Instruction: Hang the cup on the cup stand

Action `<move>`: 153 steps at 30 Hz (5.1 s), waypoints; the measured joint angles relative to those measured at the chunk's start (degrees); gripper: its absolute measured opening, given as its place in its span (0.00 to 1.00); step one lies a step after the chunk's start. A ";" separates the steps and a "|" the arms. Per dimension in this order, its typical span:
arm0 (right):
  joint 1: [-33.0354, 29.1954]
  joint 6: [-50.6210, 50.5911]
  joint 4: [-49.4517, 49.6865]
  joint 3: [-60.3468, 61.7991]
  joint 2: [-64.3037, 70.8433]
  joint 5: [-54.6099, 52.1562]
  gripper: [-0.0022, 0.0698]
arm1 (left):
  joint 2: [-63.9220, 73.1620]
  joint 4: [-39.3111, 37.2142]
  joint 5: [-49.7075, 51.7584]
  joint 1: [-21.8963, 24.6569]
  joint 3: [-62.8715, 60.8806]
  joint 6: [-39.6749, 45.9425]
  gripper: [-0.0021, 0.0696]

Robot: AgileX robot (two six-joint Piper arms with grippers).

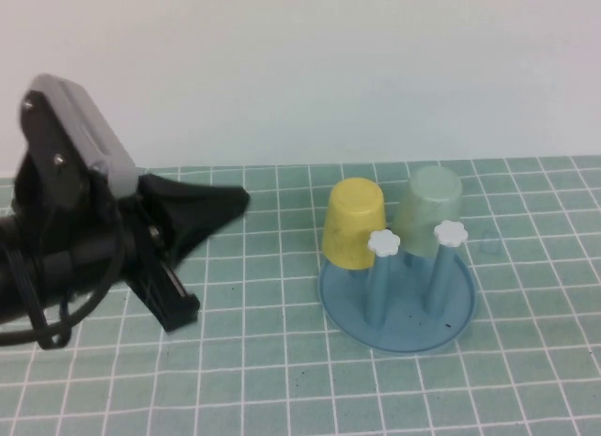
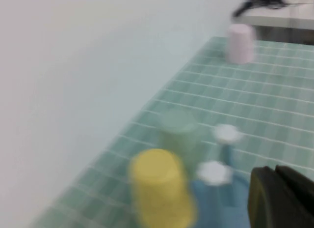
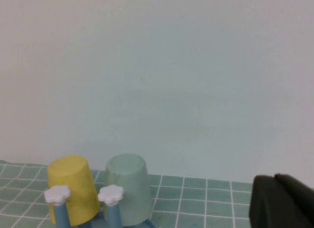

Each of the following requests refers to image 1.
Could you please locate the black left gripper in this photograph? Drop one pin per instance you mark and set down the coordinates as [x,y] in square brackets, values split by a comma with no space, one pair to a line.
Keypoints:
[141,267]

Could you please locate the yellow plastic cup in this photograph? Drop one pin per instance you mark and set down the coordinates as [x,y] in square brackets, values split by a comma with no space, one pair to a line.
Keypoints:
[352,220]

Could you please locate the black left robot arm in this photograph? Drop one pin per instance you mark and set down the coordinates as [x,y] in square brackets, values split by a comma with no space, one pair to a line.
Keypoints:
[14,267]

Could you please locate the pale green plastic cup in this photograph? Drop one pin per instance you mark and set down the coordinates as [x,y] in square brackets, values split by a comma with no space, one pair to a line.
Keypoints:
[427,206]

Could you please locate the blue cup stand flower pegs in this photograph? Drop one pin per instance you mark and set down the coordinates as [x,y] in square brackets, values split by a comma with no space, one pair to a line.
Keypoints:
[408,323]

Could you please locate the green checked tablecloth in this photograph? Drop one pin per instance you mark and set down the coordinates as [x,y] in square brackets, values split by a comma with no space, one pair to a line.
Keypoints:
[328,384]

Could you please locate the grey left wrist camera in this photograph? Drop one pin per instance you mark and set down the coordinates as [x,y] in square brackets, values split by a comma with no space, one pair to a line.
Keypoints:
[94,130]

